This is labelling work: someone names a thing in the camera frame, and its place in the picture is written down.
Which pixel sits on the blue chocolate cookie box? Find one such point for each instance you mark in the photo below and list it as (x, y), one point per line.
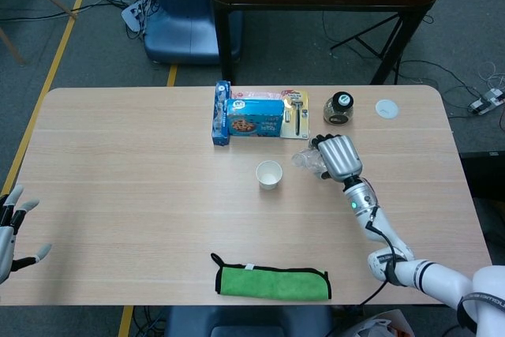
(256, 122)

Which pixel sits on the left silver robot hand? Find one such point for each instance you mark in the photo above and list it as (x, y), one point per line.
(6, 242)

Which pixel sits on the narrow blue biscuit box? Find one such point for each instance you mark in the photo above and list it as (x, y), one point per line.
(221, 132)

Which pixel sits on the blue machine pedestal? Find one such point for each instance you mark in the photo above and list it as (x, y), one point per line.
(181, 29)

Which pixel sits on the black equipment box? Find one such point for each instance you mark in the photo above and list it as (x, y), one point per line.
(485, 175)

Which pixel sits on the yellow razor blister pack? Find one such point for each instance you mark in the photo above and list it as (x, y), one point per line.
(301, 116)

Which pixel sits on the white power strip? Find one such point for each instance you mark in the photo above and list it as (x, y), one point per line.
(132, 17)

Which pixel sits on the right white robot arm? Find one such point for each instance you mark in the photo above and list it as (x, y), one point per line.
(418, 272)

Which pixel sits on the white crumpled plastic bag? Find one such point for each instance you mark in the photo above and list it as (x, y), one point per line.
(378, 323)

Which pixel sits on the grey power strip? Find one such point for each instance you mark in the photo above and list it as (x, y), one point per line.
(483, 102)

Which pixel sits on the white paper cup green print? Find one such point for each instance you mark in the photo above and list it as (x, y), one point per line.
(269, 179)

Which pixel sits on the glass jar black lid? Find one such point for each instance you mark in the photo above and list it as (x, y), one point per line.
(337, 110)

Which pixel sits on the transparent plastic water bottle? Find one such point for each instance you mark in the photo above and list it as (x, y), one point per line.
(305, 159)

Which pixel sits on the pink snack package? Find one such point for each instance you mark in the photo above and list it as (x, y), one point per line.
(256, 94)

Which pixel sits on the green cloth black trim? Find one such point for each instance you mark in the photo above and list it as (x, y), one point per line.
(272, 283)

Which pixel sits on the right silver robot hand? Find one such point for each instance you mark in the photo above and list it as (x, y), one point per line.
(341, 155)

